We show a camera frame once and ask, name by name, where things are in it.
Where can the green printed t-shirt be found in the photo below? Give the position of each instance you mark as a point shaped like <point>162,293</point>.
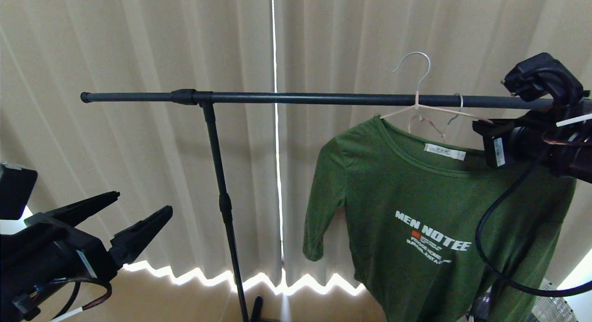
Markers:
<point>416,183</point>

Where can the white laundry basket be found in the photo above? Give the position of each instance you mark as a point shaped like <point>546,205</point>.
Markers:
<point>555,308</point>

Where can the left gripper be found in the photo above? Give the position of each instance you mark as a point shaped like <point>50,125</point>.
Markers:
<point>51,257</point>

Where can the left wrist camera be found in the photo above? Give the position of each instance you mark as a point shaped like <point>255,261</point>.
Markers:
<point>16,192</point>

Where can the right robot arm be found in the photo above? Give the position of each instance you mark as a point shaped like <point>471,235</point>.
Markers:
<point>578,160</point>

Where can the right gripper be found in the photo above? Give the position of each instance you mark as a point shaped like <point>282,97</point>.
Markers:
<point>522,146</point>

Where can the black clothes rack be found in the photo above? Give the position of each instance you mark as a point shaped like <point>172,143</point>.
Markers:
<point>277,98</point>

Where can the pink clothes hanger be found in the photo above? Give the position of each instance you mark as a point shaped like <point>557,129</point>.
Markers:
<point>417,100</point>
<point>437,127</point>

